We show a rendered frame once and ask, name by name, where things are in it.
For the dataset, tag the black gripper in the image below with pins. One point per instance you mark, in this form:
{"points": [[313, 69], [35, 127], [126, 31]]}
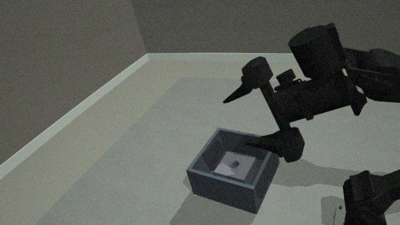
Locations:
{"points": [[287, 105]]}

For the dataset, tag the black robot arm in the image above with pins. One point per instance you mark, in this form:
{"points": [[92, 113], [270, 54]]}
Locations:
{"points": [[321, 57]]}

